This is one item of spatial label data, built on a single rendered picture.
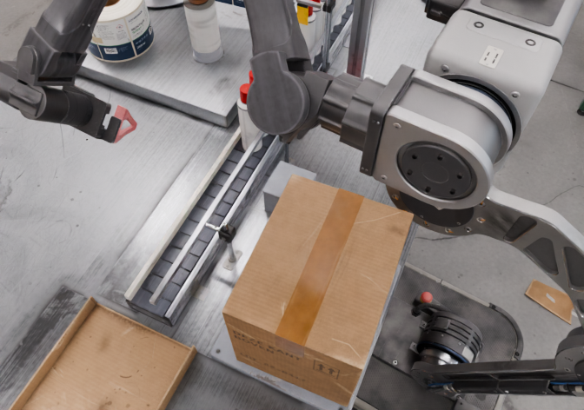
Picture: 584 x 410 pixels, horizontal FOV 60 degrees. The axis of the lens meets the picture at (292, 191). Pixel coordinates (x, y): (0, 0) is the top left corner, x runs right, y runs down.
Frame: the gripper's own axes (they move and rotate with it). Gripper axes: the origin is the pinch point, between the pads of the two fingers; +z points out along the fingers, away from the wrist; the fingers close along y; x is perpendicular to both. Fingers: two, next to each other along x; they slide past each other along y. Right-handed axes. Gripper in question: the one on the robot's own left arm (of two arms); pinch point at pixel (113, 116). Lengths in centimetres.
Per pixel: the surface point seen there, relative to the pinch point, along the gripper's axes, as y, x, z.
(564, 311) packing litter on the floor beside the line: -117, 17, 139
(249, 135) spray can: -13.4, -4.5, 33.0
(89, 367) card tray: -12, 50, 3
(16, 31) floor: 195, 3, 145
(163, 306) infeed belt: -19.2, 33.9, 10.7
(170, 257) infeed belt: -13.4, 26.2, 16.8
